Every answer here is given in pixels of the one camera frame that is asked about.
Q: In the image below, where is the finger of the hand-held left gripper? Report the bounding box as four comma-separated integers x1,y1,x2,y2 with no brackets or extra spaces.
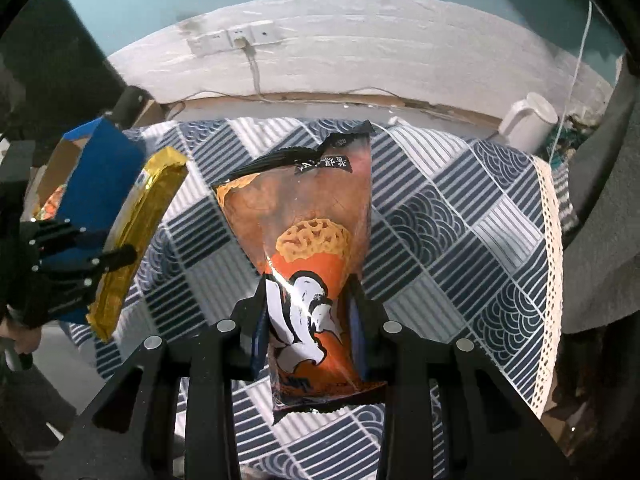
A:
37,244,139,287
30,221,89,252

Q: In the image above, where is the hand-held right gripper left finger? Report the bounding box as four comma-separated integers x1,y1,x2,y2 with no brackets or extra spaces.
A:
57,277,271,480

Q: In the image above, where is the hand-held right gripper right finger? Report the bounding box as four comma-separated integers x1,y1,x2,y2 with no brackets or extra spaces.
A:
345,277,576,480

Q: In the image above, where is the red orange fries snack bag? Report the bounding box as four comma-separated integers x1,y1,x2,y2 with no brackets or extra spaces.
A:
34,184,68,222

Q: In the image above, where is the yellow biscuit packet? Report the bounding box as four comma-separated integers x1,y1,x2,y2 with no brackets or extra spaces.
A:
86,146,190,345

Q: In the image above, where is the blue cardboard box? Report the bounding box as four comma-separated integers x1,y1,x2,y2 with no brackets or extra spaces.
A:
25,117,148,326

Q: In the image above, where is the orange snack bag white print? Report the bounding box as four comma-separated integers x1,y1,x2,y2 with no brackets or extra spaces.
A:
212,120,388,426

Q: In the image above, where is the person's left hand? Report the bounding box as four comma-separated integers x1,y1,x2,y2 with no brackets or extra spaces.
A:
0,317,42,372

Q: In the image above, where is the navy white patterned tablecloth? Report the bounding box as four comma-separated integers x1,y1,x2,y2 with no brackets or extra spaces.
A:
65,117,566,480

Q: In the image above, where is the dark panel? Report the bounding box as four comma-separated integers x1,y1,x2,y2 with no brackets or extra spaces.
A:
0,0,126,131

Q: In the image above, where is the white kettle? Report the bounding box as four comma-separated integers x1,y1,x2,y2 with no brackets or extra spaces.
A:
497,92,559,153

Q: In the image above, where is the grey hanging coat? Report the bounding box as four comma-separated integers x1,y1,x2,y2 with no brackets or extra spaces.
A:
562,55,640,336

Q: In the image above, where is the white wall socket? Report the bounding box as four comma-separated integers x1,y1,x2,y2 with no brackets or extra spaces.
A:
250,20,279,44
187,31,229,57
225,25,254,50

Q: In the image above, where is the grey power cable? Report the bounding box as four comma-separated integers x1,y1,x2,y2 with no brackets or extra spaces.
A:
239,36,267,105

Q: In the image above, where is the white hanging cord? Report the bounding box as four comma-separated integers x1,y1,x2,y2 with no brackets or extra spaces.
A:
547,0,594,166

